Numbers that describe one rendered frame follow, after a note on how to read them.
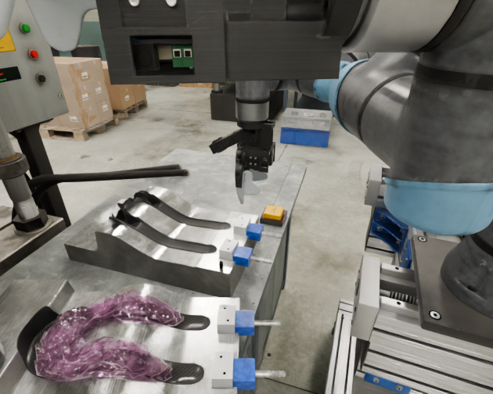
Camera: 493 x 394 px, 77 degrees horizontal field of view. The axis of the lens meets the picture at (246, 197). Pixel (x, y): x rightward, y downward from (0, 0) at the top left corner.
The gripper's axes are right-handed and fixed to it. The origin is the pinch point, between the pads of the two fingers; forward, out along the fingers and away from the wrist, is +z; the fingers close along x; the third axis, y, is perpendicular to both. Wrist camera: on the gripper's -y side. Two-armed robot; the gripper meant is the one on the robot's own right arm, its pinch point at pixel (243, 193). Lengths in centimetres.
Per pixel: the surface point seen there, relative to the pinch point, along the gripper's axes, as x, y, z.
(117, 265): -17.7, -30.5, 18.4
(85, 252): -17.7, -40.6, 16.3
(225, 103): 376, -151, 74
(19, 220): -10, -75, 18
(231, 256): -13.2, 1.0, 10.5
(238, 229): -2.5, -0.8, 10.3
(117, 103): 337, -315, 77
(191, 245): -10.0, -11.6, 12.9
